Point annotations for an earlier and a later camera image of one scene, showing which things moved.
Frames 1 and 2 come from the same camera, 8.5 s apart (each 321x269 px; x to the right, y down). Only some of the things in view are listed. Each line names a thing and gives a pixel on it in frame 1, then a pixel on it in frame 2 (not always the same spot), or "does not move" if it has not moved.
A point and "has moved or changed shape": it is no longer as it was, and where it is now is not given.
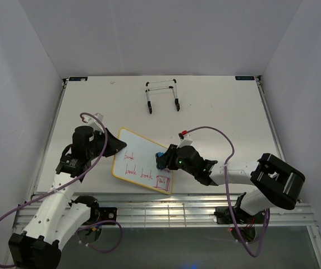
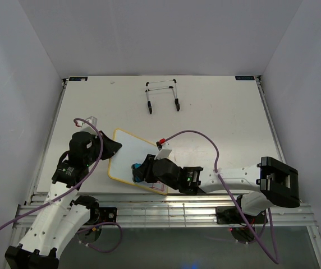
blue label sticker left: x=78 y=78 does not move
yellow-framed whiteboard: x=136 y=162 does not move
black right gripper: x=170 y=157 → x=145 y=170
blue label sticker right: x=246 y=78 does not move
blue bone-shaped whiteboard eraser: x=160 y=160 has moved or changed shape
